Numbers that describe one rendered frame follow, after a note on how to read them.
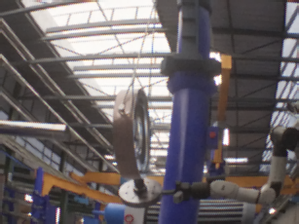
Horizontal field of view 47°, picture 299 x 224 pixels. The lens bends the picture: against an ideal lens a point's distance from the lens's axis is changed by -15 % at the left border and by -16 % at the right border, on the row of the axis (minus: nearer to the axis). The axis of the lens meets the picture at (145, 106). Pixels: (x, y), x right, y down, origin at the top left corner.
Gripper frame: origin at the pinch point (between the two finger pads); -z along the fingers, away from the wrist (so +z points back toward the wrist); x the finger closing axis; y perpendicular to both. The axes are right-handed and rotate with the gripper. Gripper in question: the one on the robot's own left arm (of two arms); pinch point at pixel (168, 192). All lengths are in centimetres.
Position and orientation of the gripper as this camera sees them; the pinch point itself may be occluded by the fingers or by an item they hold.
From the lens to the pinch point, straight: 177.4
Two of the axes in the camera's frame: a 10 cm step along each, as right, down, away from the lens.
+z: 9.8, -0.5, -1.7
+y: -1.4, 4.3, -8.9
